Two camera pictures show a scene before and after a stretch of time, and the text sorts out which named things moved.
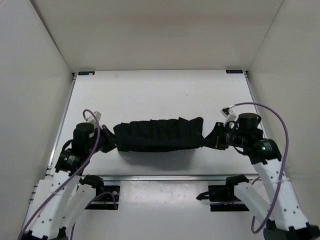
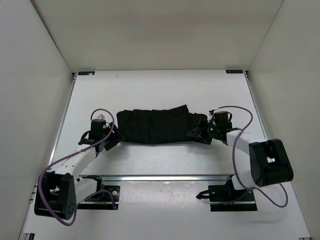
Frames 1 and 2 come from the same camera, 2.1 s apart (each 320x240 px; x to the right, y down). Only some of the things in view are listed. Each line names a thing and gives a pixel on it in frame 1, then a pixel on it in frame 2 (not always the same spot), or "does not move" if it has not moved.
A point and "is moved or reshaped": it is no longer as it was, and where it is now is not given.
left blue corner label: [86, 73] does not move
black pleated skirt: [177, 134] is moved or reshaped
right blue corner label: [234, 71] does not move
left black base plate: [106, 197] does not move
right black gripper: [213, 139] -> [202, 123]
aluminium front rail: [170, 178] does not move
